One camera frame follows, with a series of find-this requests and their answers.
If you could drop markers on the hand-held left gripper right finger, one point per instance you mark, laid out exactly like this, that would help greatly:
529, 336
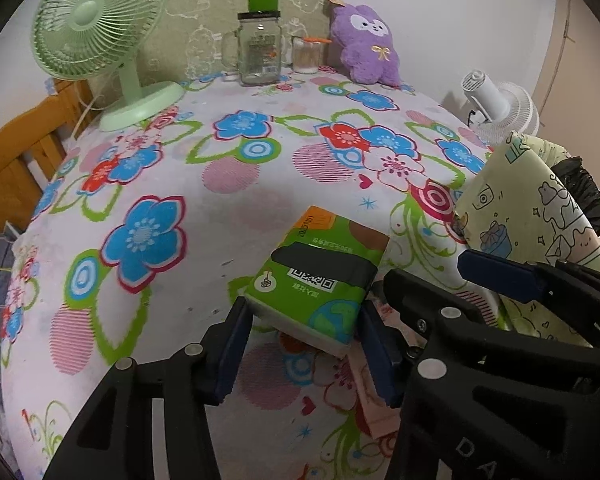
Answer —
382, 365

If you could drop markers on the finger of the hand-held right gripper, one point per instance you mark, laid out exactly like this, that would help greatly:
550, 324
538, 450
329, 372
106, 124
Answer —
430, 305
500, 275

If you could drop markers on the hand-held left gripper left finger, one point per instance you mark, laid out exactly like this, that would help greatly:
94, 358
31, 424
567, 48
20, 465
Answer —
231, 357

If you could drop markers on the cartoon print bag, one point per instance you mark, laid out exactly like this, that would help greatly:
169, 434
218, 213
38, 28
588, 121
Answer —
520, 200

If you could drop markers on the black plastic bag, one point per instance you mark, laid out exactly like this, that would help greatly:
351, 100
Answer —
582, 195

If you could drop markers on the green tissue pack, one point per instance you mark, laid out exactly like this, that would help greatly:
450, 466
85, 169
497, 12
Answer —
315, 270

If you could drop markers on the pink cartoon packet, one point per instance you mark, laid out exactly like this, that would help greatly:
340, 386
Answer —
380, 420

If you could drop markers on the floral tablecloth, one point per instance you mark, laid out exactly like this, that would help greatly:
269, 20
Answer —
180, 285

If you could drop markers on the white clip fan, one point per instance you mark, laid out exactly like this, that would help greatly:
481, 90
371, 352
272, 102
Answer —
502, 107

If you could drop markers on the beige door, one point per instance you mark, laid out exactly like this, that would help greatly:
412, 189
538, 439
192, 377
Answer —
585, 60

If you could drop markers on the purple plush bunny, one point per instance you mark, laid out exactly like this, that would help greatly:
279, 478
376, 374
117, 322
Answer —
367, 42

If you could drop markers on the toothpick jar with orange lid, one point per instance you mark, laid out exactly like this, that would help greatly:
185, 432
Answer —
307, 55

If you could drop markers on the wooden chair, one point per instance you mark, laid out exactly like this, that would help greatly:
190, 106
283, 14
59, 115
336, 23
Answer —
15, 160

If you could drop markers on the glass jar mug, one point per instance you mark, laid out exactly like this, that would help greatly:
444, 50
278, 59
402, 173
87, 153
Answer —
260, 50

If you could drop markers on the green patterned board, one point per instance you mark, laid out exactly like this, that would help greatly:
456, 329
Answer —
200, 25

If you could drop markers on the green plastic cup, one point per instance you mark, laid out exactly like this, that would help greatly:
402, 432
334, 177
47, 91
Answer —
263, 0

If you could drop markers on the green desk fan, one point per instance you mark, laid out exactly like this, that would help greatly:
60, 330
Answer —
87, 20

